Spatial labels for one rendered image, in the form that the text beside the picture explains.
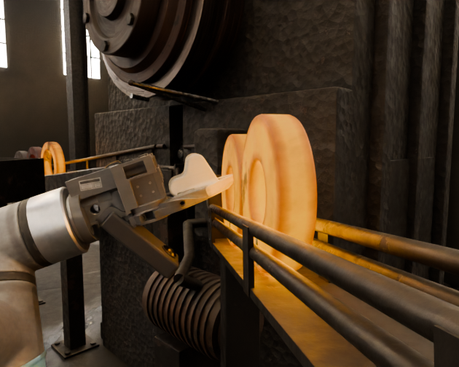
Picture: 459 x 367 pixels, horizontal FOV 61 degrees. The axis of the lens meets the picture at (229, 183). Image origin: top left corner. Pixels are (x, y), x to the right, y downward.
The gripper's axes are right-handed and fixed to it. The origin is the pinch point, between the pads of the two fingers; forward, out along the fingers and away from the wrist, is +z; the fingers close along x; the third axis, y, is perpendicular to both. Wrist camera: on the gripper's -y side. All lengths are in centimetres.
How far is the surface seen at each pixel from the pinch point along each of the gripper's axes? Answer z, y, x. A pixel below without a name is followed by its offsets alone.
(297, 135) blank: 4.2, 5.3, -20.4
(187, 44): 5.0, 26.2, 34.3
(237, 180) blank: 0.3, 0.9, -5.8
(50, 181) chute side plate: -51, 7, 100
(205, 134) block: 2.1, 6.9, 28.4
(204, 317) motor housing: -9.5, -19.8, 5.8
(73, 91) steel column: -133, 146, 716
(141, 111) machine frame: -10, 18, 68
